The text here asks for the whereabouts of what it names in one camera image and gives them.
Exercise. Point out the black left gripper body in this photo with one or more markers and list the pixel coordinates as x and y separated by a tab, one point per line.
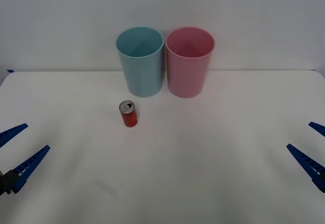
3	183

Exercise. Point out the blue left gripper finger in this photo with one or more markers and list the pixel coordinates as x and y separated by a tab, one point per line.
29	165
11	132

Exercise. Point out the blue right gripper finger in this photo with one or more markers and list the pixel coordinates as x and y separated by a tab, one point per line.
308	164
318	128

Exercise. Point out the red drink can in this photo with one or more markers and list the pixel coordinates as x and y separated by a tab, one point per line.
130	119

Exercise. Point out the pink plastic bin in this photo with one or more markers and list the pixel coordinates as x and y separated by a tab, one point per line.
186	79

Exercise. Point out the pale blue plastic bin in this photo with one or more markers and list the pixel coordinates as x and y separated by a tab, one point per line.
142	76

